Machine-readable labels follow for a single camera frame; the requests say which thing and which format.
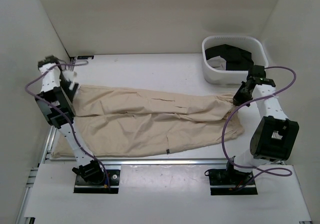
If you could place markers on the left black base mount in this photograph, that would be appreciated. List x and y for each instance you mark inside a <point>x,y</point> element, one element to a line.
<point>93,178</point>

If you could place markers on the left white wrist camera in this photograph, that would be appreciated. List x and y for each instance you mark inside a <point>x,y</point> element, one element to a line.
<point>70,77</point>

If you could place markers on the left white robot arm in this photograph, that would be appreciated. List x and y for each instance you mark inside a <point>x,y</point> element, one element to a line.
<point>55,100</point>

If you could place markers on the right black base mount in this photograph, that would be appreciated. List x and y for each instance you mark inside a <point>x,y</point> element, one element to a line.
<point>230,182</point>

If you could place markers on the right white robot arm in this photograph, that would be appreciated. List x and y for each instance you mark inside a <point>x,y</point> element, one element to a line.
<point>275,135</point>

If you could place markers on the white plastic basket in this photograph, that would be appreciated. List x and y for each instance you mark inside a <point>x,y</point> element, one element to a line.
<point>251,44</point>

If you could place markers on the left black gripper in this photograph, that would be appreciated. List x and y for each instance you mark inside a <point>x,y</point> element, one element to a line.
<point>71,94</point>

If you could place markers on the white front cover plate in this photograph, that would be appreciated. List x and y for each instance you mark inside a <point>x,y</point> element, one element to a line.
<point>162,195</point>

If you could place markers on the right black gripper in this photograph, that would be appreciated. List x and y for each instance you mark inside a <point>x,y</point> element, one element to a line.
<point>237,99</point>

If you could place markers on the black trousers in basket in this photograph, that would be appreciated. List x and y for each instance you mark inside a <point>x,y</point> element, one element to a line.
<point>228,58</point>

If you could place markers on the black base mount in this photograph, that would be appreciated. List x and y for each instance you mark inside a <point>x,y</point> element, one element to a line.
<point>93,178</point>
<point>230,182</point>

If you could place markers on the beige trousers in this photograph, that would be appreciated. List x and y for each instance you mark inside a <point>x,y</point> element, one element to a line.
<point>126,122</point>

